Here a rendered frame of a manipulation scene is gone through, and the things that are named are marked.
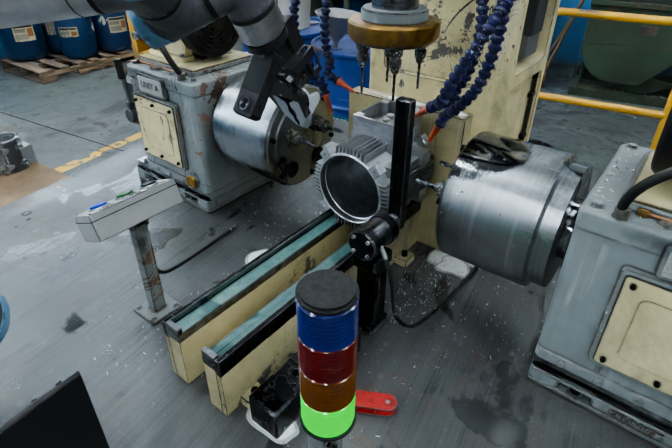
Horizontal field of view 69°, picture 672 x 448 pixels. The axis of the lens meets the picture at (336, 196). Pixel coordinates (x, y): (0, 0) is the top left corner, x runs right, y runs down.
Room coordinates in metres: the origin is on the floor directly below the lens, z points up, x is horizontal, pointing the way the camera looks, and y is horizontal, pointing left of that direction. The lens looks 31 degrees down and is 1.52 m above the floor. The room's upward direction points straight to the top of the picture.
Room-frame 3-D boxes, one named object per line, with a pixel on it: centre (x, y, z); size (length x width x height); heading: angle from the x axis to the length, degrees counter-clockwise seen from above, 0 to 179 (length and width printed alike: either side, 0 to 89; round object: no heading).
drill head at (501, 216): (0.75, -0.35, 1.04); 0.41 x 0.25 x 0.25; 52
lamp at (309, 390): (0.34, 0.01, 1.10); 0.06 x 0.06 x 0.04
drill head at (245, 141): (1.17, 0.19, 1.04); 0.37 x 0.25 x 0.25; 52
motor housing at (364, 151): (0.95, -0.09, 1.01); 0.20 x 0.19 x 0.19; 142
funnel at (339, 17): (2.64, -0.01, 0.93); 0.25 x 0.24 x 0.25; 151
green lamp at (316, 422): (0.34, 0.01, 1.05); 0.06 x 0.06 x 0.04
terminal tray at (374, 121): (0.99, -0.11, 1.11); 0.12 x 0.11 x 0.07; 142
